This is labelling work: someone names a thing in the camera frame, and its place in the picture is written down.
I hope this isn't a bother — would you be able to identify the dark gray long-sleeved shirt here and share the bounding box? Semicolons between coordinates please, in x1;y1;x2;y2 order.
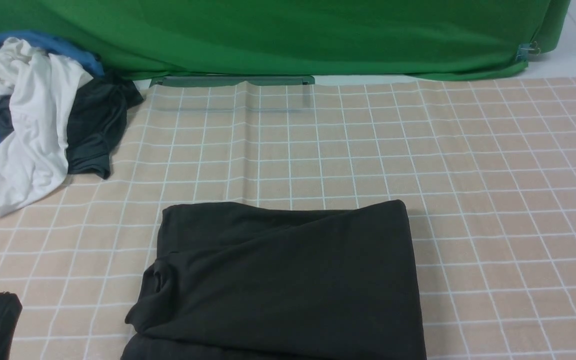
121;200;427;360

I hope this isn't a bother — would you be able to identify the dark teal crumpled shirt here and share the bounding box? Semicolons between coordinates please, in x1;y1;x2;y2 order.
0;72;144;180

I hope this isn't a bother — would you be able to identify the white crumpled shirt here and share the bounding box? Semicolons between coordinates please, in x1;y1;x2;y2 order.
0;38;93;218

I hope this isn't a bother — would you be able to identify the green backdrop cloth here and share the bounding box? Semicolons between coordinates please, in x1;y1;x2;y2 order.
0;0;570;81

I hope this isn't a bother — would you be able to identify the beige checkered tablecloth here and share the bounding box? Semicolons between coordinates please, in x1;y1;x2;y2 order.
0;78;576;360

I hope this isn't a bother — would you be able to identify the blue binder clip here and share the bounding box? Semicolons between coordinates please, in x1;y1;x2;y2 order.
515;41;542;62

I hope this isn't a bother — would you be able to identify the blue crumpled garment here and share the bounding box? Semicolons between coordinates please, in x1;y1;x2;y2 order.
0;30;105;142

